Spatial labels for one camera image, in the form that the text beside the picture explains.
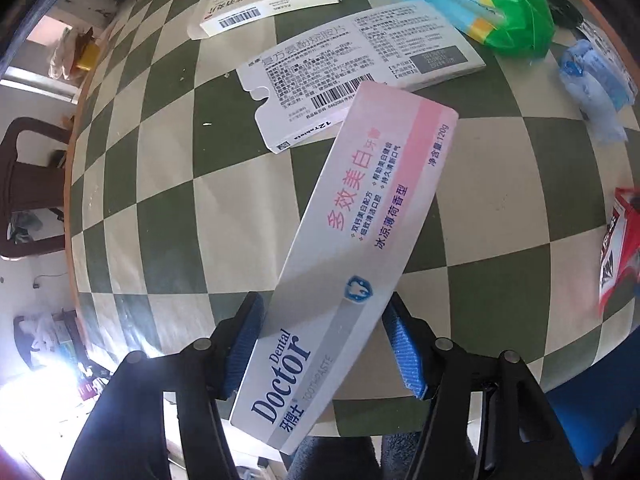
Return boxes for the white pink toothpaste box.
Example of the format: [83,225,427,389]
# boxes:
[230,82,459,453]

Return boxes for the black plastic cup lid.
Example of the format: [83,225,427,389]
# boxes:
[547,0,584,29]

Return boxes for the blue chair seat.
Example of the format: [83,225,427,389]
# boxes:
[547,330,640,466]

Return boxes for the red white carton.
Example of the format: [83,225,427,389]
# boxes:
[599,188,639,321]

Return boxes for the dark wooden chair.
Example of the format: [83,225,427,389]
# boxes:
[1,117,72,259]

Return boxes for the green checkered tablecloth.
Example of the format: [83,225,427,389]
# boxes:
[70,0,639,389]

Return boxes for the crumpled blue plastic wrapper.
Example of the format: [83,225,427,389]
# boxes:
[559,39,638,143]

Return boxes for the flattened white medicine box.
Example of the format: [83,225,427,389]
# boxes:
[236,0,485,154]

